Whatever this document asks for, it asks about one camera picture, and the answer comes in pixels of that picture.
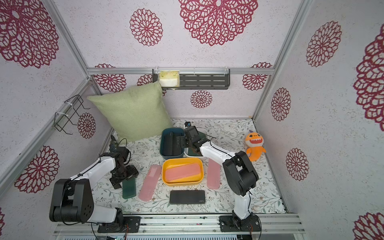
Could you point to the yellow white sponge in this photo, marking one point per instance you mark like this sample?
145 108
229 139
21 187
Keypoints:
169 79

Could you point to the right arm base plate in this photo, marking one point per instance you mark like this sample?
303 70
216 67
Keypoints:
233 224

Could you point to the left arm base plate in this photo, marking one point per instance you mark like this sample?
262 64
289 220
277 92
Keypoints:
129 224

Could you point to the light green pillow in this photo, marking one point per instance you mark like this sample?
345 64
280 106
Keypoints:
136 113

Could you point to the green pencil case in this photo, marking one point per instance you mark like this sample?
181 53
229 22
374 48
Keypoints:
191 152
129 188

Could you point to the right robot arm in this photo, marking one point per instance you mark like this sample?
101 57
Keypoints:
239 171

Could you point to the floral table mat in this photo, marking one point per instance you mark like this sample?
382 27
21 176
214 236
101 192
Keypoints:
228 134

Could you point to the orange shark plush toy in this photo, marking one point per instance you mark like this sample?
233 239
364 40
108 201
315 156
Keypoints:
254 141

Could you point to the yellow storage box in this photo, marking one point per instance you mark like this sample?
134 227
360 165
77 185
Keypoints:
172 163

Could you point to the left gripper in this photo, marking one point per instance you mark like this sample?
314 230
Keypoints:
115 181

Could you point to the dark teal storage box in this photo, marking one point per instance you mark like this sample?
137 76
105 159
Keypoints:
174 130

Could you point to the black wire wall rack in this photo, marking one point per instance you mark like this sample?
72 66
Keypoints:
72 106

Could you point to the white storage box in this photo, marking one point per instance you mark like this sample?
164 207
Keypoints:
185 151

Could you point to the black pencil case front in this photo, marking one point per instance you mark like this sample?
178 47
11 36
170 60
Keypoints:
187 197

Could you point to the dark wall shelf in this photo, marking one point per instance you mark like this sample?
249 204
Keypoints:
197 78

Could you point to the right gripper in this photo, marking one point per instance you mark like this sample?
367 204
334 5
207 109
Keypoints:
182 141

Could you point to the pink pencil case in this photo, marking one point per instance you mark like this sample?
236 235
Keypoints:
150 182
213 175
181 172

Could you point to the black pencil case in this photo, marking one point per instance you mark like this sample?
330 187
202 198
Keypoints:
187 197
176 144
167 149

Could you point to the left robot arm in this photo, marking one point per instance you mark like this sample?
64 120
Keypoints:
72 200

